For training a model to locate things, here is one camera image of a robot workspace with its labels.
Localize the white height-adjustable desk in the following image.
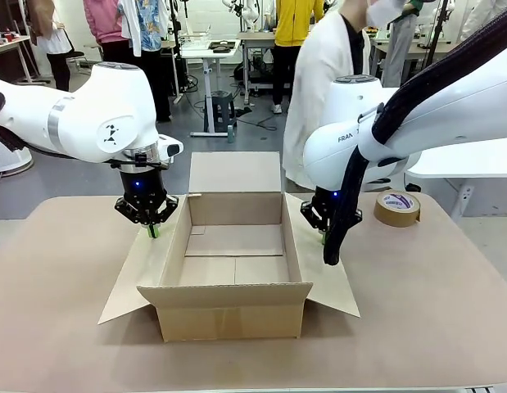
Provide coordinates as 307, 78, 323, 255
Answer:
179, 30, 242, 138

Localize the person in yellow jacket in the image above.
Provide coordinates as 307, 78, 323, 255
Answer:
272, 0, 326, 115

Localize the person in white cardigan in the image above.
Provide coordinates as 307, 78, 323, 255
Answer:
282, 0, 401, 192

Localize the black braided cable sleeve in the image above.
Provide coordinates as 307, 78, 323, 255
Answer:
322, 0, 507, 267

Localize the brown packing tape roll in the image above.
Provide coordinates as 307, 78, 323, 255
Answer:
373, 190, 422, 228

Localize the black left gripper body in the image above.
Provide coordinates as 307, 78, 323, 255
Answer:
118, 165, 170, 224

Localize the dark left arm cable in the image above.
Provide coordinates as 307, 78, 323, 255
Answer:
0, 91, 33, 153

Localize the person in pink shirt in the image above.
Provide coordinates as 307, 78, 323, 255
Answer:
82, 0, 134, 69

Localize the person in grey trousers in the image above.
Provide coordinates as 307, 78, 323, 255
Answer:
384, 0, 437, 89

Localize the brown cardboard box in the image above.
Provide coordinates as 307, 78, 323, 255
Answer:
97, 151, 361, 344

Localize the grey plastic stool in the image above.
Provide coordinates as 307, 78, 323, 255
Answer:
203, 91, 238, 134

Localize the blue floral hanging shirt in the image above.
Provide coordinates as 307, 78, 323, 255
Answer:
118, 0, 173, 58

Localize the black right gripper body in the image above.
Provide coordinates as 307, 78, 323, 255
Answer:
311, 186, 341, 228

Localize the person in white blouse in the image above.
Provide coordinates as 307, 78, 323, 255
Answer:
25, 0, 76, 92

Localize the grey background table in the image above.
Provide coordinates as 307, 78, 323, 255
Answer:
238, 31, 278, 99

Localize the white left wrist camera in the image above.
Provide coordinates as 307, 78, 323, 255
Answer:
156, 137, 185, 165

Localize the white side table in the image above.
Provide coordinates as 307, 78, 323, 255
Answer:
403, 137, 507, 224

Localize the black metal chair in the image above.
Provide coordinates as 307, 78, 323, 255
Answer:
67, 50, 103, 77

